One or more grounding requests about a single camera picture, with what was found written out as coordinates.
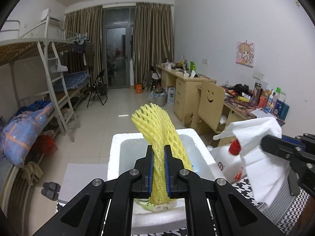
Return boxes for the white cloth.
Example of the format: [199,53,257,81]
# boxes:
[213,117,291,206]

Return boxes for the white lotion pump bottle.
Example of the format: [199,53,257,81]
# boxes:
[213,139,246,186]

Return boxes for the cartoon wall poster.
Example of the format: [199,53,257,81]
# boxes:
[235,41,255,67]

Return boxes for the houndstooth tablecloth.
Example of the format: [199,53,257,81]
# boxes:
[55,177,315,236]

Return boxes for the row of toiletry bottles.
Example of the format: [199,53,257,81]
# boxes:
[251,81,291,118]

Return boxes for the brown curtain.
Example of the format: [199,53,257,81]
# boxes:
[64,5,104,89]
[133,2,175,85]

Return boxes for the white carton with blue print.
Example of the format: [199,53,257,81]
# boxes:
[167,86,176,105]

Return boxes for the black folding chair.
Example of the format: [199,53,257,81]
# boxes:
[87,69,109,107]

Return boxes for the black slipper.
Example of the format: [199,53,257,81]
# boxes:
[41,189,59,201]
[43,181,61,192]

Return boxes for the beige cloth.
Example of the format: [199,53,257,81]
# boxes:
[23,161,43,185]

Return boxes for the red bag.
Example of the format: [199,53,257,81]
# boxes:
[32,134,58,154]

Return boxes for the white air conditioner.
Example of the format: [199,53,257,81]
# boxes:
[41,8,61,23]

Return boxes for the white foam lid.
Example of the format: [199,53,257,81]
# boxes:
[58,163,109,202]

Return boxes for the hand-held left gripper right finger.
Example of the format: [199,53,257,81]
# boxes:
[164,145,283,236]

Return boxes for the yellow foam net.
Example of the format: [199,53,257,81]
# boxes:
[131,102,195,206]

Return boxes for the black headphones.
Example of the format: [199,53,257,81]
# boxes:
[233,84,250,95]

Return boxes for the dark hanging clothes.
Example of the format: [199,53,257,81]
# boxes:
[72,39,95,67]

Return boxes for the glass balcony door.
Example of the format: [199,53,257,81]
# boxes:
[102,7,136,88]

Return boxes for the wooden desk with patterned cover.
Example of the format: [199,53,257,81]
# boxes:
[197,85,287,148]

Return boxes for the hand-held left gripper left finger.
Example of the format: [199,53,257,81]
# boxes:
[32,145,155,236]

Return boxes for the wooden desk with drawers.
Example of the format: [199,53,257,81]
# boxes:
[156,65,217,128]

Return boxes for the white metal bunk bed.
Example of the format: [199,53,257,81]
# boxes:
[0,20,82,217]
[53,28,92,104]

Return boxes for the wooden smiley chair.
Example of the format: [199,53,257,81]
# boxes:
[194,80,225,136]

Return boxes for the blue checked bedsheet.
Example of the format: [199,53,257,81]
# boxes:
[53,71,90,93]

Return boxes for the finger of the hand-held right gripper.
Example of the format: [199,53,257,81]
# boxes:
[282,135,306,144]
[261,135,304,163]

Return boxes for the printed papers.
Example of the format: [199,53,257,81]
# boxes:
[251,108,273,119]

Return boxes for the white foam box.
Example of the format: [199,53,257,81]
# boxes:
[107,128,227,236]

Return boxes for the blue quilt bundle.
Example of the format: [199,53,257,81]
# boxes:
[2,102,55,168]

